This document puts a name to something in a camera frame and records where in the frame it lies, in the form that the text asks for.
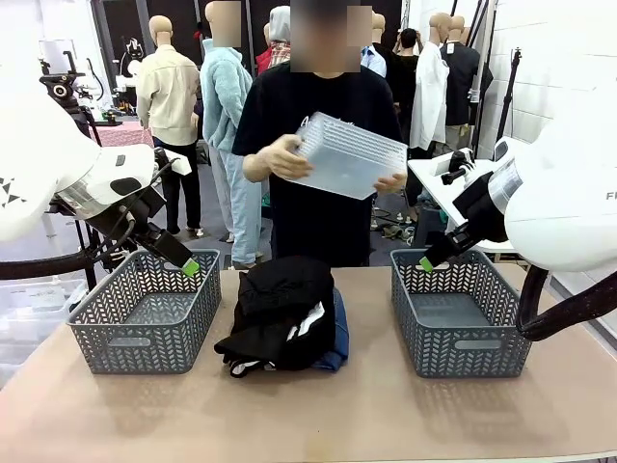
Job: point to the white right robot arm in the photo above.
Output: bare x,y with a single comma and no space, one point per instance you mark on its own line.
564,202

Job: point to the person's right forearm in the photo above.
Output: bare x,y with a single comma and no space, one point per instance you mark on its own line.
253,166

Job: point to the background person in black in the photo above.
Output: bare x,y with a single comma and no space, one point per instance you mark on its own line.
405,77

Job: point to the person's left hand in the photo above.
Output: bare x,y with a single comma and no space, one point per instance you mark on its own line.
391,184

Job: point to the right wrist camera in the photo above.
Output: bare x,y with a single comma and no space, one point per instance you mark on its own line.
458,166

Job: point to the red patterned tablecloth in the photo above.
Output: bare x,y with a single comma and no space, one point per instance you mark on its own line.
125,135

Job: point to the black light stand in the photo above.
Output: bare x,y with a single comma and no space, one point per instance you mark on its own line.
508,96

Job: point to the blue denim shorts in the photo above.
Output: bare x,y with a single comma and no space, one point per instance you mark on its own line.
341,323

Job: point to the clear lidded storage box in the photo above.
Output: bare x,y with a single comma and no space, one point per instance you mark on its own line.
34,308

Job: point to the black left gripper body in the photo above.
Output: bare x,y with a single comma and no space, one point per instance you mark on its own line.
130,217

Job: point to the dark gray stool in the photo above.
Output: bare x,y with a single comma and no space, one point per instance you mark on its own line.
429,226

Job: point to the white garment with black stripes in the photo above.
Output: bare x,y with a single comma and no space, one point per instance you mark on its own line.
303,323

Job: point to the black top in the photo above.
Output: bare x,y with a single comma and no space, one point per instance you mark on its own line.
279,294

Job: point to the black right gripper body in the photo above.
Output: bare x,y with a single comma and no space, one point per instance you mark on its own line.
484,214

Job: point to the person in black T-shirt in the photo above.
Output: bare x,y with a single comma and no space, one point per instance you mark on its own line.
313,226

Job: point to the mannequin in white shirt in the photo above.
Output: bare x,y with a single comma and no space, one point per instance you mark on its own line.
429,96

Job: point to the mannequin in cream shirt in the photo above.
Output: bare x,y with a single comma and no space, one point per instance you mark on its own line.
166,96

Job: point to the gray woven plastic basket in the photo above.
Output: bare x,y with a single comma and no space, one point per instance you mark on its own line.
144,347
463,352

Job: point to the mannequin in blue shirt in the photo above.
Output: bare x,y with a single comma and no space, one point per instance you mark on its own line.
376,60

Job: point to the mannequin in light blue fleece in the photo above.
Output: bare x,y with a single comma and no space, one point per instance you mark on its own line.
224,106

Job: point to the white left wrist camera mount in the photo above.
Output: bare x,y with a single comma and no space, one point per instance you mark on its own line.
180,165

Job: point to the clear plastic storage bin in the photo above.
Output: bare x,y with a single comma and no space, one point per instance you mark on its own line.
347,159

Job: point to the mannequin in black jacket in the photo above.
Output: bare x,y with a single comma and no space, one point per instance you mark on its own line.
460,82

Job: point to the black camera tripod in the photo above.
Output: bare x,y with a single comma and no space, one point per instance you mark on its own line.
60,89

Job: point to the large white table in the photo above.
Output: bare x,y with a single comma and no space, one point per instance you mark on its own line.
436,188

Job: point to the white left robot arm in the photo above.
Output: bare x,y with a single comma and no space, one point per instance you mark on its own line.
38,159

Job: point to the person's right hand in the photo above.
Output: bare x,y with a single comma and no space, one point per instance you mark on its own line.
284,159

